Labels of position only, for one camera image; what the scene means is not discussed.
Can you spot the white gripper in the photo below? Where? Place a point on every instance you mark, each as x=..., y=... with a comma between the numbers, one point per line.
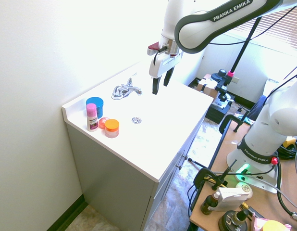
x=163, y=63

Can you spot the white Franka Panda arm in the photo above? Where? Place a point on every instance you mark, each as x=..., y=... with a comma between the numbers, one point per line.
x=263, y=125

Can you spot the chrome sink faucet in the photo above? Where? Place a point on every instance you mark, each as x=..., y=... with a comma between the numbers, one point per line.
x=126, y=90

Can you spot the chrome sink drain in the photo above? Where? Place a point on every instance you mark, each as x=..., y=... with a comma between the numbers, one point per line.
x=136, y=120

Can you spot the black tripod head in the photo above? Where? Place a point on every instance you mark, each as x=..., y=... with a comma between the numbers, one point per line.
x=221, y=83

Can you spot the black equipment case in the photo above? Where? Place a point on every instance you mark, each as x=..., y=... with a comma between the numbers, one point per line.
x=217, y=109

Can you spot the orange lidded pink jar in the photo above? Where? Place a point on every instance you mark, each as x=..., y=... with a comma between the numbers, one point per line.
x=111, y=128

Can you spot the blue lidded jar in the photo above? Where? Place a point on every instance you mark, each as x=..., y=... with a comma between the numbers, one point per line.
x=97, y=105

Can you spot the small red round container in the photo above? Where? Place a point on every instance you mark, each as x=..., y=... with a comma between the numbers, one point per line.
x=102, y=122

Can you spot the pink capped white bottle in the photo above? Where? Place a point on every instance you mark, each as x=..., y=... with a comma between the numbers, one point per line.
x=92, y=118

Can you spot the cabinet knob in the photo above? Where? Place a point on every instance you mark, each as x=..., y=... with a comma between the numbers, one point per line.
x=179, y=166
x=185, y=157

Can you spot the black C clamp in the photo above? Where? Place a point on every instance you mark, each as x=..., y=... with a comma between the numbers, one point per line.
x=231, y=124
x=201, y=178

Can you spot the grey vanity cabinet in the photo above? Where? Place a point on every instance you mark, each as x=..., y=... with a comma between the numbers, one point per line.
x=119, y=168

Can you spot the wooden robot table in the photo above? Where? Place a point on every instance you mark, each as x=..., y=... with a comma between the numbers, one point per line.
x=247, y=168

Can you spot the window blinds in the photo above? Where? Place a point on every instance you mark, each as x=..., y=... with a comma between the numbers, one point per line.
x=275, y=26

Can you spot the brown glass bottle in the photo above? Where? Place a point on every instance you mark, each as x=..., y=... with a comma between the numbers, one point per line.
x=209, y=202

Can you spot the round white tin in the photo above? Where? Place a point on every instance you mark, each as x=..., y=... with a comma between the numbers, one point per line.
x=244, y=188

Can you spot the white cardboard box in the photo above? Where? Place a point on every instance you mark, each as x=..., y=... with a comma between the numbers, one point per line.
x=231, y=199

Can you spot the red emergency stop button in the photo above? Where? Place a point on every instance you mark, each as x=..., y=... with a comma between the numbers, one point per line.
x=274, y=160

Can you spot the black round disc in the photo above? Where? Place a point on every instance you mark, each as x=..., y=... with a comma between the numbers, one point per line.
x=232, y=221

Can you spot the yellow lidded container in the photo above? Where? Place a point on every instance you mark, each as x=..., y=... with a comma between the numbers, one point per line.
x=274, y=226

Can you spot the black camera stand pole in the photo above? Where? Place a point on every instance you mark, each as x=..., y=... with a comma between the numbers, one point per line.
x=244, y=45

